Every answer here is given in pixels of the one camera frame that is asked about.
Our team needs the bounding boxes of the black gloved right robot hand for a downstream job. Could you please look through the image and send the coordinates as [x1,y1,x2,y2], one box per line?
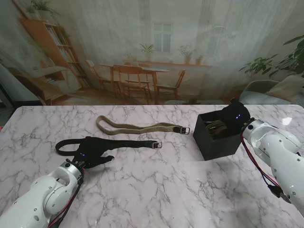
[219,98,251,137]

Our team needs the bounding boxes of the printed room scene backdrop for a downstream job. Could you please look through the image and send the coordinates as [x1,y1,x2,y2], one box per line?
[0,0,304,106]

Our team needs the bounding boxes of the red and black cable bundle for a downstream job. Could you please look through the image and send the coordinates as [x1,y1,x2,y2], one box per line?
[47,167,86,228]
[240,132,292,204]

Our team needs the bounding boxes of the beige braided belt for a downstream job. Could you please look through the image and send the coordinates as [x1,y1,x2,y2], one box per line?
[205,120,228,139]
[95,115,191,135]

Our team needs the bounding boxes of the black square storage box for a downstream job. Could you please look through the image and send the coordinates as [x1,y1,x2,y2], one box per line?
[192,111,247,161]

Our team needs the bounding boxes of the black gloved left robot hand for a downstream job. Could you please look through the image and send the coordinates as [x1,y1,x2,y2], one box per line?
[75,136,115,170]

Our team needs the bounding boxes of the black woven belt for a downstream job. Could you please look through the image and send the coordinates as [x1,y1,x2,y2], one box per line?
[55,137,163,157]

